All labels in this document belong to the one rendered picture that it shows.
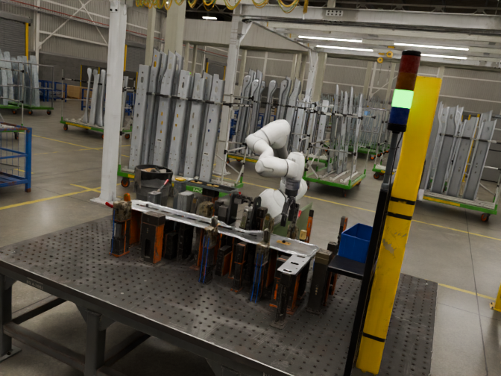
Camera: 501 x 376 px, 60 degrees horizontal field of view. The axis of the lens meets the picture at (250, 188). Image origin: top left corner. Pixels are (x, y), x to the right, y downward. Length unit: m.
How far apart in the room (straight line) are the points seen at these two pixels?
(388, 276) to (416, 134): 0.61
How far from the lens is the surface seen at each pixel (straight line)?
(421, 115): 1.86
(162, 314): 2.36
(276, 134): 2.97
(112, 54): 6.43
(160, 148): 7.50
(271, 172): 2.40
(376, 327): 2.09
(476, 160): 9.56
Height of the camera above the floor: 1.87
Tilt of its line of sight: 13 degrees down
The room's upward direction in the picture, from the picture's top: 7 degrees clockwise
